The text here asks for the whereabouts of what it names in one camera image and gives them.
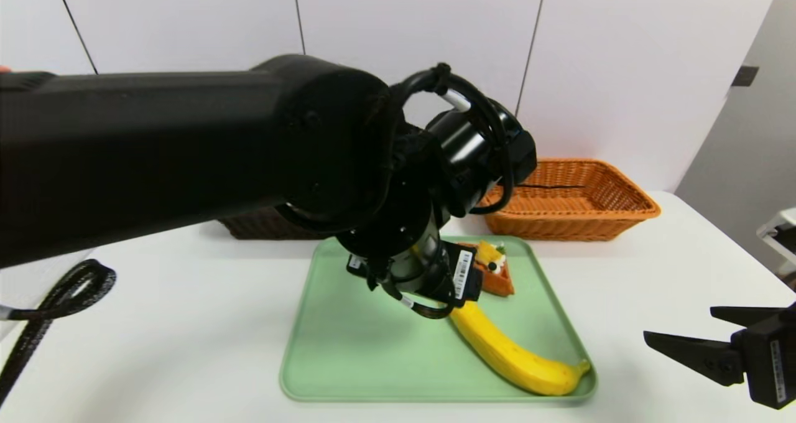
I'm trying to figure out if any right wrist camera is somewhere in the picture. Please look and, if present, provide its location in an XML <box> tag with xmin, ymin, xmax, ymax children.
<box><xmin>757</xmin><ymin>208</ymin><xmax>796</xmax><ymax>274</ymax></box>

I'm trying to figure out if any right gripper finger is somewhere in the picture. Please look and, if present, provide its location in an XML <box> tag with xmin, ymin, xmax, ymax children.
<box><xmin>709</xmin><ymin>305</ymin><xmax>787</xmax><ymax>328</ymax></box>
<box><xmin>643</xmin><ymin>330</ymin><xmax>745</xmax><ymax>387</ymax></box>

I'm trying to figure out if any orange wicker basket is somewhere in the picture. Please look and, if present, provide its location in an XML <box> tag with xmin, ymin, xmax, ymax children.
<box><xmin>476</xmin><ymin>159</ymin><xmax>661</xmax><ymax>243</ymax></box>

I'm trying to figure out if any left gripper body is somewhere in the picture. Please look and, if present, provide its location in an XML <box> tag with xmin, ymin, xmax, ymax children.
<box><xmin>387</xmin><ymin>220</ymin><xmax>483</xmax><ymax>308</ymax></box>

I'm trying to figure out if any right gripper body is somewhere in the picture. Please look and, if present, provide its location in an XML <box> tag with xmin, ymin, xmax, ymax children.
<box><xmin>731</xmin><ymin>301</ymin><xmax>796</xmax><ymax>410</ymax></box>

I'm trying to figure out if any light green plastic tray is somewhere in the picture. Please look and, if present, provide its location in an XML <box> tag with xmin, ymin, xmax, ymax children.
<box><xmin>280</xmin><ymin>235</ymin><xmax>598</xmax><ymax>402</ymax></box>

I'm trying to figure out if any black left wrist camera cable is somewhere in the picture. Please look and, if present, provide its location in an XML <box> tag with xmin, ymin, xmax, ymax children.
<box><xmin>367</xmin><ymin>62</ymin><xmax>518</xmax><ymax>320</ymax></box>

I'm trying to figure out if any yellow banana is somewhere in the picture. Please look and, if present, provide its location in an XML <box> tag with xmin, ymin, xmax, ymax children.
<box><xmin>448</xmin><ymin>300</ymin><xmax>591</xmax><ymax>397</ymax></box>

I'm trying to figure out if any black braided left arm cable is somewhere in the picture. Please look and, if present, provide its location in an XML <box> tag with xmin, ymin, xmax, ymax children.
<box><xmin>0</xmin><ymin>259</ymin><xmax>118</xmax><ymax>406</ymax></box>

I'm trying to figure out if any dark brown wicker basket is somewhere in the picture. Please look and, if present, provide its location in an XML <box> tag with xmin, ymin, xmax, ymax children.
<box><xmin>218</xmin><ymin>208</ymin><xmax>330</xmax><ymax>241</ymax></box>

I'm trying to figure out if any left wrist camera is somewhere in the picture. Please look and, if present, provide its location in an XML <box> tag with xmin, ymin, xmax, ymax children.
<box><xmin>497</xmin><ymin>124</ymin><xmax>539</xmax><ymax>186</ymax></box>

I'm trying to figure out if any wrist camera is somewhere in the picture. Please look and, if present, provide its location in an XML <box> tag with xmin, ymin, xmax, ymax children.
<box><xmin>497</xmin><ymin>124</ymin><xmax>539</xmax><ymax>186</ymax></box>
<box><xmin>757</xmin><ymin>208</ymin><xmax>796</xmax><ymax>274</ymax></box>

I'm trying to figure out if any orange fruit tart slice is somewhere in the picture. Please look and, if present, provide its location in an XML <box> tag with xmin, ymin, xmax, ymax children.
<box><xmin>457</xmin><ymin>241</ymin><xmax>516</xmax><ymax>297</ymax></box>

